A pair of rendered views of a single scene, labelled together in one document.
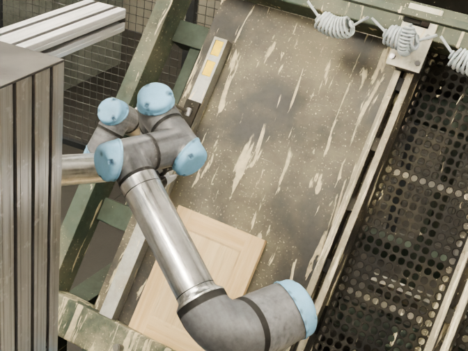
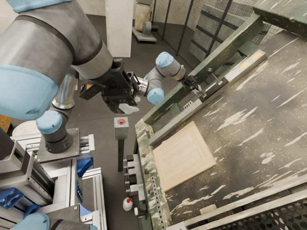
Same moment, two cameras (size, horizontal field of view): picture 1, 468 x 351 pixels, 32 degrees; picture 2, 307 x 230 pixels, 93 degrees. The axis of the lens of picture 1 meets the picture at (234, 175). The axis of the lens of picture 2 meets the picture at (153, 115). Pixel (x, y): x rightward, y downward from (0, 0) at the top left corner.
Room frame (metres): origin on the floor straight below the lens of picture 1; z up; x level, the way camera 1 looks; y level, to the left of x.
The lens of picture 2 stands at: (1.46, -0.11, 1.90)
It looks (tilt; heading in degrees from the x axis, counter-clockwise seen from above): 44 degrees down; 40
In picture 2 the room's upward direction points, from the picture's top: 14 degrees clockwise
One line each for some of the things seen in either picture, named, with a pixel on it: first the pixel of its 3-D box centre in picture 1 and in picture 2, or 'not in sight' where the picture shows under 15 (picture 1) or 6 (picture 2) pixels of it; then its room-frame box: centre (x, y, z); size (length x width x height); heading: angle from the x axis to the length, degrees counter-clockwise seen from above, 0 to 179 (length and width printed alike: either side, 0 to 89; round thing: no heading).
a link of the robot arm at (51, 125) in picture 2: not in sight; (52, 124); (1.46, 0.59, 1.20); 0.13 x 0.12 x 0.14; 52
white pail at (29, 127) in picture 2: not in sight; (33, 136); (1.24, 1.50, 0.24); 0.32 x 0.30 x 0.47; 69
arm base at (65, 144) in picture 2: not in sight; (57, 138); (1.46, 0.59, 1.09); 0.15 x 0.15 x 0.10
